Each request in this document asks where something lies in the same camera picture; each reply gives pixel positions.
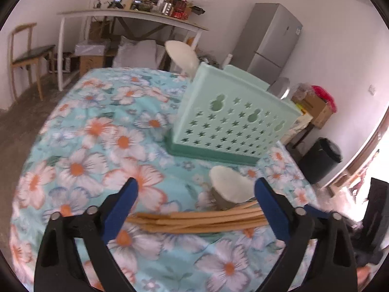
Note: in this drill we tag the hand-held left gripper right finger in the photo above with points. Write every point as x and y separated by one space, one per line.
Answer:
273 211

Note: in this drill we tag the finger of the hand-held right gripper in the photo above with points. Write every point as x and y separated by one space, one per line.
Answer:
316 211

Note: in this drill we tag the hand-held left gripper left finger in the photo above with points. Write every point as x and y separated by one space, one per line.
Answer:
120 210

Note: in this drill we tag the white ceramic spoon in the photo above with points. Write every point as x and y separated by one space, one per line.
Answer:
231 185
182 56

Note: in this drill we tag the wooden chopsticks bundle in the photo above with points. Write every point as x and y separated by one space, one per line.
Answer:
194 214

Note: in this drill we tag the green plastic utensil holder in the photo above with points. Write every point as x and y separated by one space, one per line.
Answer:
228 127

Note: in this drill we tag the black trash bin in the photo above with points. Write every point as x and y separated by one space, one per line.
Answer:
322 161

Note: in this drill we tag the floral blue blanket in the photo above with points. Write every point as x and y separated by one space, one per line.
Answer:
91 158

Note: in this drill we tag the open cardboard box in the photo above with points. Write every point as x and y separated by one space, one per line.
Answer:
316 109

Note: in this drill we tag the red plastic bag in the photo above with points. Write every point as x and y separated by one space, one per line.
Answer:
323 94

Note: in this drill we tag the brown cardboard box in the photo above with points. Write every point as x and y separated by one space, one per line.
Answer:
91 64

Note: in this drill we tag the small white appliance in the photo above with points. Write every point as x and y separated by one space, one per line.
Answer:
65 64

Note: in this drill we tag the white sack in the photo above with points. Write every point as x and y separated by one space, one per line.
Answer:
136 51

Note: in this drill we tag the grey flat box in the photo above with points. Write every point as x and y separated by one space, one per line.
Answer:
91 47

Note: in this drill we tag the grey refrigerator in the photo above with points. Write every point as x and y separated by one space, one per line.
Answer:
267 39

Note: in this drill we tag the wooden chair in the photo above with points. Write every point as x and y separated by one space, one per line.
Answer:
30 54

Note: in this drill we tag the white desk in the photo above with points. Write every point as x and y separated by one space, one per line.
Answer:
121 13

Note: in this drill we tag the desk clutter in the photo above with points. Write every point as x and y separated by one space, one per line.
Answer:
170 4

